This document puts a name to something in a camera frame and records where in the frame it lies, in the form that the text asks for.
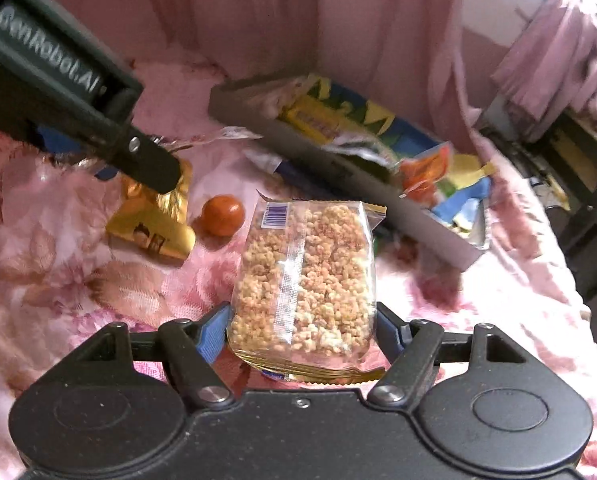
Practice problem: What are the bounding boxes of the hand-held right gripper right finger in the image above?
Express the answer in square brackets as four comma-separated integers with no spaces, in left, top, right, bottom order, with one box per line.
[367,301,528,408]

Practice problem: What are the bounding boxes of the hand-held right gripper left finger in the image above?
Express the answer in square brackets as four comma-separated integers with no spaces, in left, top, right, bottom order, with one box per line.
[76,301,234,407]

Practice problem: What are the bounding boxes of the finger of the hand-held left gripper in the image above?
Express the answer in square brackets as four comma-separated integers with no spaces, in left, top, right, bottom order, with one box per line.
[86,127,184,194]
[36,125,122,181]

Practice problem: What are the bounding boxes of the gold snack packet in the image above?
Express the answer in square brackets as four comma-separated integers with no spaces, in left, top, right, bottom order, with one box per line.
[106,157,196,263]

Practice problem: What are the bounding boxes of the small orange fruit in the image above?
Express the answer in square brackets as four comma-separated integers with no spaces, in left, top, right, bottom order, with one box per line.
[201,195,245,237]

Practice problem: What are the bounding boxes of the clear rice cracker packet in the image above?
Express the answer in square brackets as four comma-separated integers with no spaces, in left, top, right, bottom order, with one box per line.
[227,199,386,385]

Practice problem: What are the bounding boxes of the grey cardboard tray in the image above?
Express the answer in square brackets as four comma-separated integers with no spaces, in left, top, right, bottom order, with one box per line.
[208,74,494,268]

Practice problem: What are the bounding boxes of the orange snack packet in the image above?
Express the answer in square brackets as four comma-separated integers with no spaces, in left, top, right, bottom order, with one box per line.
[395,141,454,206]

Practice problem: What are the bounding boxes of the yellow snack packet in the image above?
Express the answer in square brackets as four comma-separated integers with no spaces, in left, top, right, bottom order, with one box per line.
[278,95,359,143]

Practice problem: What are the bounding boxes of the silver crinkled packet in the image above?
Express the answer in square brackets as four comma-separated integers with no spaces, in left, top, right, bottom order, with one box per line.
[322,135,400,172]

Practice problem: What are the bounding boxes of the pink floral bedsheet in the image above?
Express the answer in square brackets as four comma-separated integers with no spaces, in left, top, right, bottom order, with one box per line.
[0,55,597,480]

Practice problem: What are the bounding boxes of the blue yellow printed paper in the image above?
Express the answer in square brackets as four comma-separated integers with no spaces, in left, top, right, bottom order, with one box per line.
[298,76,496,233]

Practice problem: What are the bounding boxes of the pink bed curtain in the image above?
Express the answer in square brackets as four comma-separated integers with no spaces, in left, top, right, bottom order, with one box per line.
[8,0,479,156]

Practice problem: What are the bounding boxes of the dark framed wooden desk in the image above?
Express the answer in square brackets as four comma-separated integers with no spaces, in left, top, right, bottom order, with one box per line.
[478,105,597,301]

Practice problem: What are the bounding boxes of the mauve window curtain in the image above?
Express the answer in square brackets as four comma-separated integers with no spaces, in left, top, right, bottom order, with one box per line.
[491,0,597,131]

